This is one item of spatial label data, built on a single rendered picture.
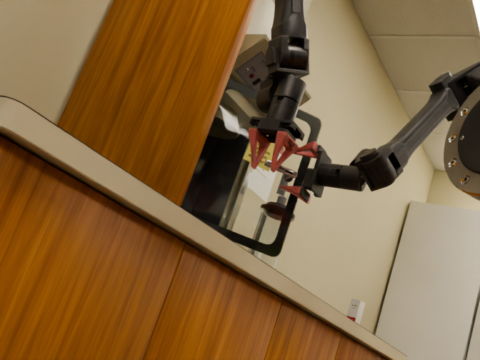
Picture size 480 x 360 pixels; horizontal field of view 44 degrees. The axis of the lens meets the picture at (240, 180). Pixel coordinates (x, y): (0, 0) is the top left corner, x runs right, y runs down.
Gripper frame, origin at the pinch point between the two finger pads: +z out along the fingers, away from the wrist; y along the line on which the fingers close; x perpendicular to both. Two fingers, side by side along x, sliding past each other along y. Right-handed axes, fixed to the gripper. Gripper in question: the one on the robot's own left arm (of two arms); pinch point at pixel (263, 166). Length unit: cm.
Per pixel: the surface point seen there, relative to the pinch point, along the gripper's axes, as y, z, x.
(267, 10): 33, -57, -26
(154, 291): 5.1, 30.8, 12.2
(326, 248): 74, -32, -209
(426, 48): 44, -154, -192
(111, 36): 67, -34, -6
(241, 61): 27.3, -33.4, -15.7
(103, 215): 5.4, 23.1, 30.7
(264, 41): 21.8, -39.0, -15.0
